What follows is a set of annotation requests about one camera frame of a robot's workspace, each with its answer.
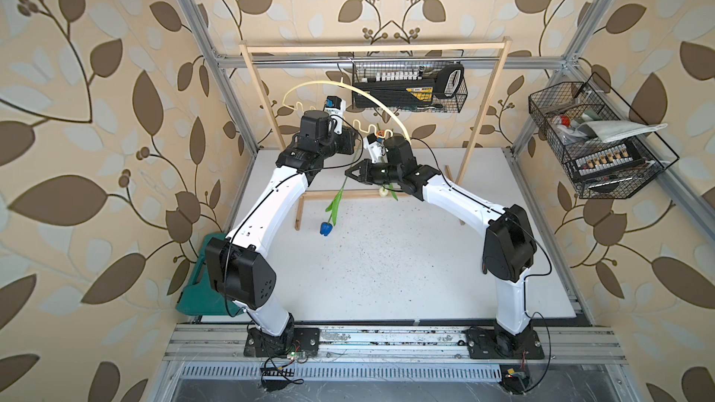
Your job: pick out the right wire basket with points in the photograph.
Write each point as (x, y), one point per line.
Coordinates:
(606, 148)

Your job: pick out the wire basket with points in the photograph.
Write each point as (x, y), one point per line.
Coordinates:
(606, 148)
(412, 86)

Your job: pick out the blue tulip flower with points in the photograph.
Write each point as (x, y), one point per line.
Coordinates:
(333, 209)

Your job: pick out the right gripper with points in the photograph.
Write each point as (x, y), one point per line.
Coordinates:
(366, 174)

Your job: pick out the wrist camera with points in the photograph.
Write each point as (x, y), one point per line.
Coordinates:
(375, 147)
(335, 106)

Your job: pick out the green plastic tool case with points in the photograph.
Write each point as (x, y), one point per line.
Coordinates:
(198, 298)

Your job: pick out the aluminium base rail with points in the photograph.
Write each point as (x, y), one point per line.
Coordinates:
(352, 353)

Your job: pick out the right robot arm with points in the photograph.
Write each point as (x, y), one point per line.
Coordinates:
(509, 244)

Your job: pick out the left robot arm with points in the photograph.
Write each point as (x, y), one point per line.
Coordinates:
(237, 264)

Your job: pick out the back wire basket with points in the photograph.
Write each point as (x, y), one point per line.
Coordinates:
(412, 86)

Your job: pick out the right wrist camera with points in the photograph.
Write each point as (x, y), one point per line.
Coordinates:
(375, 147)

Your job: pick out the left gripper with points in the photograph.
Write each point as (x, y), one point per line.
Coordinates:
(352, 137)

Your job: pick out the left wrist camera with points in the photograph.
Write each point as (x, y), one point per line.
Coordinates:
(335, 106)

